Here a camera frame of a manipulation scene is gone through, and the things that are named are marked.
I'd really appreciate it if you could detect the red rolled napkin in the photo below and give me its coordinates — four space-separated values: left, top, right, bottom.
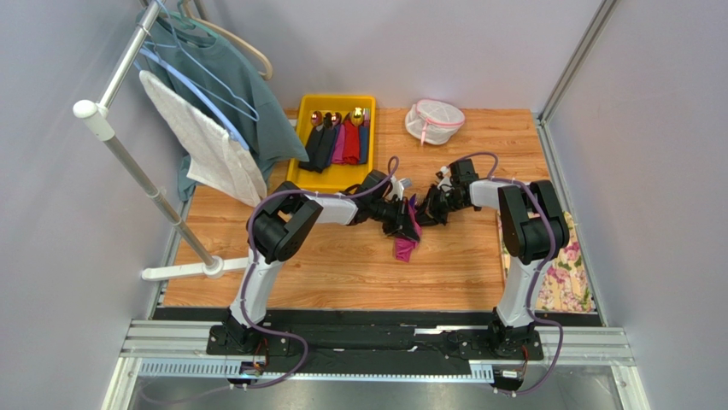
342 107 364 165

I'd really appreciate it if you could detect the blue rolled napkin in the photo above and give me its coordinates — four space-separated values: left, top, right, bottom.
358 108 371 165

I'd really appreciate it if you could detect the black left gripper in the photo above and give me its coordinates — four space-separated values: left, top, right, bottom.
371 198 421 244

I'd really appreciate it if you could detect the white mesh laundry bag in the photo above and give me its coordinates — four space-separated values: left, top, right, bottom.
404 98 466 145

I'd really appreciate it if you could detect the pink rolled napkin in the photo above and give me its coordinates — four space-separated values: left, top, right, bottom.
331 117 346 165

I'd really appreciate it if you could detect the teal shirt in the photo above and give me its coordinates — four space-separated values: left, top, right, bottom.
139 17 308 207

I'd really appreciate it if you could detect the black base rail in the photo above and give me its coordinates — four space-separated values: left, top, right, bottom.
206 309 544 376

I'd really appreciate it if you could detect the black rolled napkin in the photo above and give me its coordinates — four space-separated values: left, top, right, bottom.
298 111 341 173

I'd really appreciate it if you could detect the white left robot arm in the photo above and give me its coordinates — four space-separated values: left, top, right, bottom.
222 170 421 346

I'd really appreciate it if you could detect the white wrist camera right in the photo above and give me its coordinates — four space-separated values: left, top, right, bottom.
436 167 453 192

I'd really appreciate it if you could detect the pink paper napkin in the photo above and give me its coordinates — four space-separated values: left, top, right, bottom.
394 238 420 262

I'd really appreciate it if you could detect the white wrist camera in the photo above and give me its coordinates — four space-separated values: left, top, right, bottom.
386 177 412 200
436 167 453 192

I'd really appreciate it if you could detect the floral tray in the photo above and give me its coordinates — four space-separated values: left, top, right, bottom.
497 210 596 313

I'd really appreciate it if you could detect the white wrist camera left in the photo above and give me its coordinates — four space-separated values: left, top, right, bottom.
386 177 412 200

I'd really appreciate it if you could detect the silver clothes rack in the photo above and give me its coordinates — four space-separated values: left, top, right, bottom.
73 0 285 283

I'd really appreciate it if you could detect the white towel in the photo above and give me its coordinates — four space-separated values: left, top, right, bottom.
139 70 267 207

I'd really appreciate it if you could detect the blue hanger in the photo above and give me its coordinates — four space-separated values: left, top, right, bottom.
136 0 261 152

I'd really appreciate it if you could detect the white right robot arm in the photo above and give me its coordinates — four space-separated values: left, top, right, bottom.
415 159 570 329

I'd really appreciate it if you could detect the beige hanger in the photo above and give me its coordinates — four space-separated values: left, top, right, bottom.
177 0 273 81

